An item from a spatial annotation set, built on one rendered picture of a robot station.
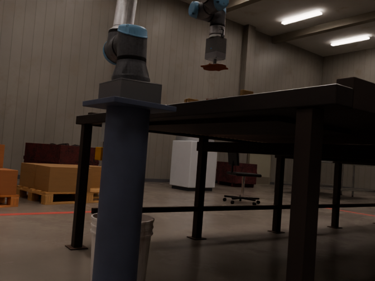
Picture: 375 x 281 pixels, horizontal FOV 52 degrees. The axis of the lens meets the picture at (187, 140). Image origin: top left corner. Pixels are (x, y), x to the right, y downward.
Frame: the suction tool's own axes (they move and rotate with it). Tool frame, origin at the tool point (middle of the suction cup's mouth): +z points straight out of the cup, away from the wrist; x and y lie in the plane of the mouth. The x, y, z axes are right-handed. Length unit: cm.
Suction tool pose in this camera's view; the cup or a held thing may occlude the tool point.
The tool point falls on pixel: (214, 68)
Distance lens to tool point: 192.1
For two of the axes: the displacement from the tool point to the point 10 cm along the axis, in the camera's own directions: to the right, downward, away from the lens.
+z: -0.7, 10.0, -0.4
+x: -7.7, -0.9, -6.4
